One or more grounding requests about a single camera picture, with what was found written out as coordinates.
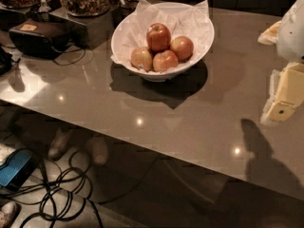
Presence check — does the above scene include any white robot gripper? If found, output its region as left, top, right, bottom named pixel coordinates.
left=257, top=0, right=304, bottom=126

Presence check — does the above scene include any red apple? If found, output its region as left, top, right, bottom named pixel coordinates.
left=130, top=47, right=153, bottom=72
left=146, top=23, right=171, bottom=51
left=170, top=36, right=194, bottom=61
left=153, top=50, right=179, bottom=72

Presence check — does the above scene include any white paper bowl liner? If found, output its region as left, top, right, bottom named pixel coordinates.
left=110, top=0, right=213, bottom=74

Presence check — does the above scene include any white ceramic bowl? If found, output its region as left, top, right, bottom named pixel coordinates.
left=110, top=1, right=216, bottom=83

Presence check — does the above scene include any dark display riser block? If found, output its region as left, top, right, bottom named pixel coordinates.
left=50, top=8, right=114, bottom=49

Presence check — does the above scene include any right white shoe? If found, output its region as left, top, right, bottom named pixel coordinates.
left=85, top=136, right=108, bottom=166

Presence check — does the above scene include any left white shoe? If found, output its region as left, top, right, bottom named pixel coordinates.
left=47, top=128, right=72, bottom=161

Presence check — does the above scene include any black VR headset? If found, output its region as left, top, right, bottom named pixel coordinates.
left=9, top=19, right=70, bottom=59

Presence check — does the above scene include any metal serving scoop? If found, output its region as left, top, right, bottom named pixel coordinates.
left=38, top=0, right=51, bottom=12

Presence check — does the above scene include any black object at left edge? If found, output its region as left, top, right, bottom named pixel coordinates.
left=0, top=47, right=12, bottom=75

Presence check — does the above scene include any blue foot pedal box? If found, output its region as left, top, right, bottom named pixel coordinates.
left=0, top=150, right=37, bottom=192

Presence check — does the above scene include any white shoe at corner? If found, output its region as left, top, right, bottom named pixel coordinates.
left=0, top=201, right=19, bottom=228

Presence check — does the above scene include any black tangled floor cable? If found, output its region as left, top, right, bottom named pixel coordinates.
left=0, top=147, right=105, bottom=228

